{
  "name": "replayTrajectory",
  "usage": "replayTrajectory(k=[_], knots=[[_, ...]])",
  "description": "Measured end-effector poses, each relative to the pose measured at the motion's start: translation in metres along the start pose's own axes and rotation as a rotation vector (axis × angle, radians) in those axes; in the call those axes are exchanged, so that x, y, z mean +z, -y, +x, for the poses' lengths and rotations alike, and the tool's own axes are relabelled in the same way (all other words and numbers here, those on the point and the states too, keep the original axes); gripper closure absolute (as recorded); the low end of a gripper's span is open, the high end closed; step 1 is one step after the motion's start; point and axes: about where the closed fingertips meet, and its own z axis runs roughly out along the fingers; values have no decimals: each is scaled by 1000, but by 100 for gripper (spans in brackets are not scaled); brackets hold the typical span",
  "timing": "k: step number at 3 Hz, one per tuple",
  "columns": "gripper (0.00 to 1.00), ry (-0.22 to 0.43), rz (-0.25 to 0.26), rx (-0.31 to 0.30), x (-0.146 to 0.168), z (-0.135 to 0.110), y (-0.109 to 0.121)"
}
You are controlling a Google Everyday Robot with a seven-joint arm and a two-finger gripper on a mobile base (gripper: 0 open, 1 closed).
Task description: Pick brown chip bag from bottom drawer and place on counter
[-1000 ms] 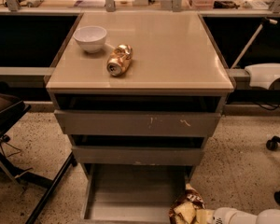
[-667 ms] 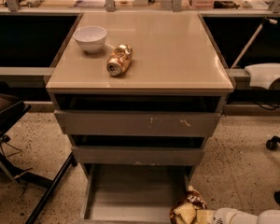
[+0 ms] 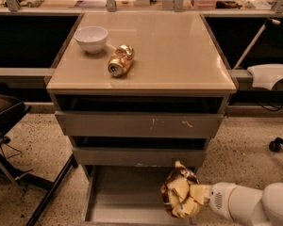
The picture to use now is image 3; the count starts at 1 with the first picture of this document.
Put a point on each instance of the top grey drawer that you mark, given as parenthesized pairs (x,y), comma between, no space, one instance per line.
(133,124)

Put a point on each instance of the black office chair base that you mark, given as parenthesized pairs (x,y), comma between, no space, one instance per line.
(276,145)

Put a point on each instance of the white bowl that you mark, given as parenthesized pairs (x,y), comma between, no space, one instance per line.
(92,39)

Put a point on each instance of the grey drawer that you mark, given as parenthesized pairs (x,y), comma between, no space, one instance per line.
(128,196)
(133,124)
(137,157)

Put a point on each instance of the middle grey drawer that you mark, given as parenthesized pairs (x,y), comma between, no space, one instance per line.
(137,157)

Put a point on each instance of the black chair on left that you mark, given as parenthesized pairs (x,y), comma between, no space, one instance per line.
(34,167)

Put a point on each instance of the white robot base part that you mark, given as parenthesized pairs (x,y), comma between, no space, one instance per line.
(265,76)

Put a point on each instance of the bottom grey drawer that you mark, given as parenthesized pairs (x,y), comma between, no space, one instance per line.
(128,196)

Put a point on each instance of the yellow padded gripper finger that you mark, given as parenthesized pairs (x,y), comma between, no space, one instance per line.
(178,190)
(197,197)

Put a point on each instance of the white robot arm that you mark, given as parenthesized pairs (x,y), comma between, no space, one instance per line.
(245,205)

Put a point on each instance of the crushed gold soda can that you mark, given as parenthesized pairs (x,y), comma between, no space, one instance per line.
(121,60)

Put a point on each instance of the brown chip bag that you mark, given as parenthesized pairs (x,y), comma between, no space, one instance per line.
(179,171)

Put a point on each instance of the grey drawer cabinet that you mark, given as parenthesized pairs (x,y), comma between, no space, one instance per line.
(176,69)

